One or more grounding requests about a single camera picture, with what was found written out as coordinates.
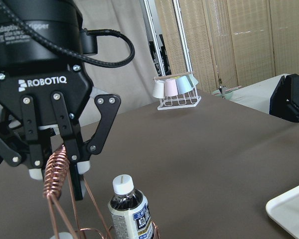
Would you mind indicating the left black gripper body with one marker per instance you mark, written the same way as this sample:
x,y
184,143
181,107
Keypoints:
x,y
33,70

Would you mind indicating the tea bottle white cap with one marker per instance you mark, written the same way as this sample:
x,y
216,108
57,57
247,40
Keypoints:
x,y
62,235
129,209

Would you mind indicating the white plastic cup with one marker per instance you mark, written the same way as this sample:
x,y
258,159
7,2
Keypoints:
x,y
158,91

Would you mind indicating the pink plastic cup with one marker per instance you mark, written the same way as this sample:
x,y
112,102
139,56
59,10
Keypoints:
x,y
171,87

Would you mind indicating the white cup rack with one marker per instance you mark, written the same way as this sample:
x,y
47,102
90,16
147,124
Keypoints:
x,y
187,100

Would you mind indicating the blue plastic cup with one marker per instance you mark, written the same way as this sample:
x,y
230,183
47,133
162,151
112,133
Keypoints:
x,y
183,85

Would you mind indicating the green plastic cup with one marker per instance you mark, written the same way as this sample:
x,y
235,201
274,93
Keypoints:
x,y
192,80

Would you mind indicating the black bag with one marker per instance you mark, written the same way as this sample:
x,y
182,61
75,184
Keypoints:
x,y
284,102

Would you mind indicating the cream rabbit serving tray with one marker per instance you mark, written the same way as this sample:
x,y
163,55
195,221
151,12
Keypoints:
x,y
284,210

